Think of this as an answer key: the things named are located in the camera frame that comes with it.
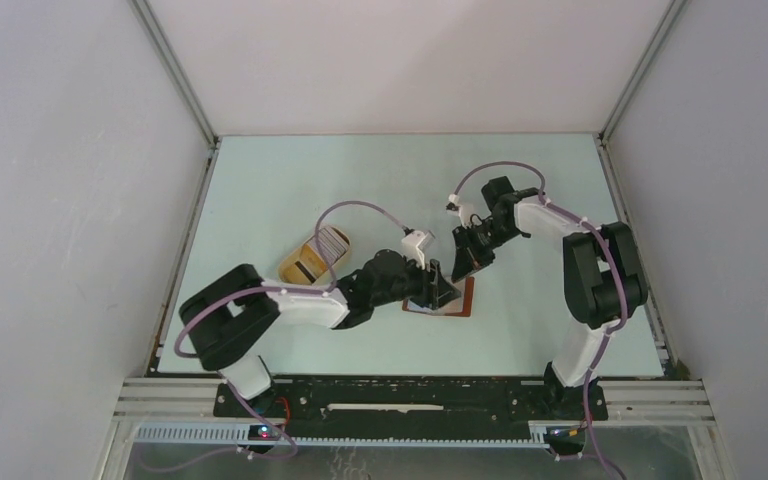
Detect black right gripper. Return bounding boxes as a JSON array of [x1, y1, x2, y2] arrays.
[[452, 218, 522, 282]]

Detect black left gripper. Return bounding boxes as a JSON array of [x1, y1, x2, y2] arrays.
[[371, 251, 460, 310]]

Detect brown leather card holder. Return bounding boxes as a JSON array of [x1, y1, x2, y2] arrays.
[[402, 277, 475, 318]]

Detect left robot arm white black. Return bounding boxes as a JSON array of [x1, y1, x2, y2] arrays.
[[174, 249, 462, 417]]

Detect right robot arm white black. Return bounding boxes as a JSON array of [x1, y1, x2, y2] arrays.
[[446, 177, 649, 418]]

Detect stack of credit cards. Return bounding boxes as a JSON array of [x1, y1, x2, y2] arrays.
[[312, 225, 351, 264]]

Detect beige oval card tray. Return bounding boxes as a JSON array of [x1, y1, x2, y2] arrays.
[[277, 228, 352, 286]]

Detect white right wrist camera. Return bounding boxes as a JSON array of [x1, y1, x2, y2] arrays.
[[445, 194, 477, 228]]

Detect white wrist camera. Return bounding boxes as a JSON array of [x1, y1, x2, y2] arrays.
[[445, 194, 477, 228], [401, 228, 436, 270]]

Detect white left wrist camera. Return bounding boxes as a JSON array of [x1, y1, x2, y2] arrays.
[[401, 228, 436, 270]]

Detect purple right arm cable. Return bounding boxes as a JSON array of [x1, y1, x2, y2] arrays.
[[453, 160, 629, 480]]

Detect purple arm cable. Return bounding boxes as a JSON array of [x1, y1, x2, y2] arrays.
[[453, 160, 629, 480], [173, 200, 418, 458]]

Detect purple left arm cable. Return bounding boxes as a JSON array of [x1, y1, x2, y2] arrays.
[[173, 200, 418, 458]]

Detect aluminium frame rail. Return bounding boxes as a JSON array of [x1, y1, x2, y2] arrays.
[[113, 377, 716, 427]]

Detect white toothed cable duct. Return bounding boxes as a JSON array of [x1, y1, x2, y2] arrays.
[[133, 422, 548, 449]]

